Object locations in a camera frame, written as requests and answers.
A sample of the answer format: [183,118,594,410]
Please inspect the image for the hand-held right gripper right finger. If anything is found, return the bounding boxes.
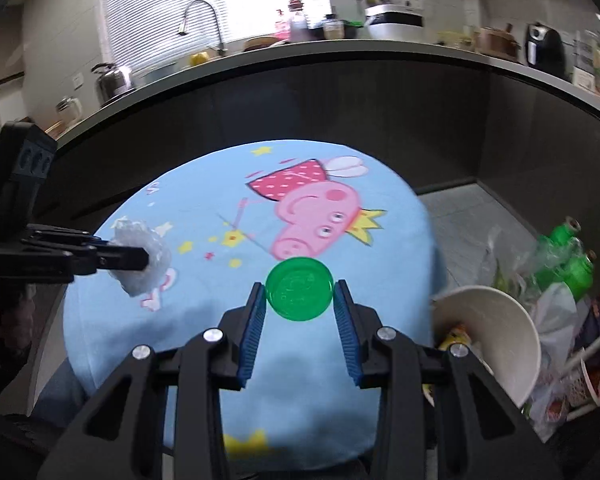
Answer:
[332,279,553,480]

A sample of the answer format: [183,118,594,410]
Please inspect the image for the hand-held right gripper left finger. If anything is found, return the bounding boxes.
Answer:
[37,281,268,480]

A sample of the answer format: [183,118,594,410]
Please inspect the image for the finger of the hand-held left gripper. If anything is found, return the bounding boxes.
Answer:
[22,222,118,251]
[0,240,151,283]

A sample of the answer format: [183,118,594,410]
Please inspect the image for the white tissue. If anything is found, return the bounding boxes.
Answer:
[111,216,174,299]

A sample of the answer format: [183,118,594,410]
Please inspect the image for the green plastic lid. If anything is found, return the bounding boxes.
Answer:
[265,256,334,321]

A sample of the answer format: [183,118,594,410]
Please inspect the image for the white round trash bin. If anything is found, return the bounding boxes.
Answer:
[430,285,542,409]

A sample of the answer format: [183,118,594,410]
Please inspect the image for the light blue printed tablecloth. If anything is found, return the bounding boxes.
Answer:
[62,139,436,471]

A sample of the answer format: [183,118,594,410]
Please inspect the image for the glass jar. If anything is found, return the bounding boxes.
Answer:
[55,96,84,124]

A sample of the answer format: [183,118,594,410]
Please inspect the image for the steel kettle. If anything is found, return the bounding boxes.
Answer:
[91,62,134,104]

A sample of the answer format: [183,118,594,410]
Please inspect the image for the person's blue jeans leg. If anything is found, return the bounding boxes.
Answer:
[30,360,96,427]

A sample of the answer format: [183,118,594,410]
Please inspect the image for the clear plastic bag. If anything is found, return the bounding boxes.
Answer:
[482,227,576,306]

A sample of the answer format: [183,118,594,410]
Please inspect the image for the white plastic bag red print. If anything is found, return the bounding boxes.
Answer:
[527,282,579,441]

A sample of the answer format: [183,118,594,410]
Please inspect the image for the white window blinds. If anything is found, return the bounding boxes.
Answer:
[102,0,331,59]

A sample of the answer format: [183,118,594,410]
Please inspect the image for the green plastic bottle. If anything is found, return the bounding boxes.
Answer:
[535,216,582,286]
[562,250,597,304]

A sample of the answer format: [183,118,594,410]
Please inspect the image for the dark brown kitchen cabinets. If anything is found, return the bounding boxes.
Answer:
[30,52,600,241]

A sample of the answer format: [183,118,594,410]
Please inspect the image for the white plastic storage rack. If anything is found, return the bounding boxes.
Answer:
[562,310,600,422]

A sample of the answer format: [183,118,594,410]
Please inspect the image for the chrome kitchen faucet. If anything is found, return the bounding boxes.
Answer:
[176,0,229,57]

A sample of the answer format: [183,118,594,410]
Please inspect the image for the brown round dish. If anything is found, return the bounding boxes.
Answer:
[243,36,281,52]

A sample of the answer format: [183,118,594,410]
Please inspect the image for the grey kitchen countertop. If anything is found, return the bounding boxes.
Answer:
[45,39,600,136]

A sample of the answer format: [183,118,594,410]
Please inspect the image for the dark bottle with red cap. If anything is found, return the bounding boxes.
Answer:
[287,0,309,42]

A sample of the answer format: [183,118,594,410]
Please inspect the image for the white rice cooker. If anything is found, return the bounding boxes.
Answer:
[364,4,426,44]

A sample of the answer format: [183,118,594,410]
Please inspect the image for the copper cooking pot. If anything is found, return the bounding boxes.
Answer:
[472,22,522,59]

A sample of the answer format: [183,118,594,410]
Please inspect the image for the black air fryer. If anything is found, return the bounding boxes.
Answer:
[524,22,566,79]

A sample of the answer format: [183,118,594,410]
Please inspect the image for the clear plastic storage box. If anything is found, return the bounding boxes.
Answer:
[572,30,596,87]

